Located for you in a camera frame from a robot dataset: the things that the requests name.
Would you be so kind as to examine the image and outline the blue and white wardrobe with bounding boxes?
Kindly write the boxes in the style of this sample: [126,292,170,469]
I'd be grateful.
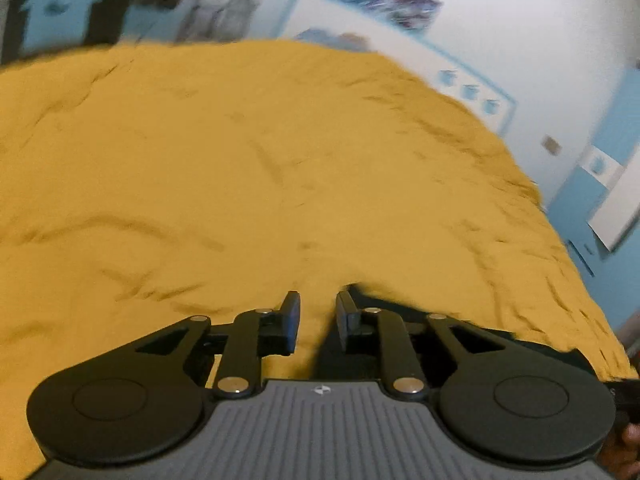
[547,67,640,332]

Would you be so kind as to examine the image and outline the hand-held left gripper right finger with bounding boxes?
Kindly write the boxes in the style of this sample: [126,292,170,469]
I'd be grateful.
[335,286,532,396]

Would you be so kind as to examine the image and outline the black pants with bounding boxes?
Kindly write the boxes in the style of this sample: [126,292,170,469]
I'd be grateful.
[314,284,610,387]

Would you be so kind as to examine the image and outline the blue pillow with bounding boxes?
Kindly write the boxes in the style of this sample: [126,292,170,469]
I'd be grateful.
[294,27,377,54]

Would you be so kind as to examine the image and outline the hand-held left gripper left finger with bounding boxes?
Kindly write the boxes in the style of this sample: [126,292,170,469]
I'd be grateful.
[95,290,303,401]

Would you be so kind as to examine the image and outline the dark desk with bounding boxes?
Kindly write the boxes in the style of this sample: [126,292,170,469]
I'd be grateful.
[84,0,192,45]

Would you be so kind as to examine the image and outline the person's right hand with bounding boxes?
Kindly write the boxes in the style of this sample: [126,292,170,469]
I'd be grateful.
[600,422,640,480]

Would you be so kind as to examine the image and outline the grey chair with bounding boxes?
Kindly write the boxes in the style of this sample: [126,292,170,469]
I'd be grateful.
[176,0,227,42]
[220,0,263,41]

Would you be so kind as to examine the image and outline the wall poster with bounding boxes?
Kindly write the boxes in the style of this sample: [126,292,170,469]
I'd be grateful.
[369,0,444,32]

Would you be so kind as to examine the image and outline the yellow quilt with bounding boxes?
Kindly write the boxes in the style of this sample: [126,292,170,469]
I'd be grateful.
[0,40,632,480]

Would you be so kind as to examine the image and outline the blue smiley face chair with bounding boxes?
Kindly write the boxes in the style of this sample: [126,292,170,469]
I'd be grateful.
[22,0,109,54]

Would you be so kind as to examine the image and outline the white and blue headboard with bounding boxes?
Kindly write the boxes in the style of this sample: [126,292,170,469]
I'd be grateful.
[280,0,519,137]

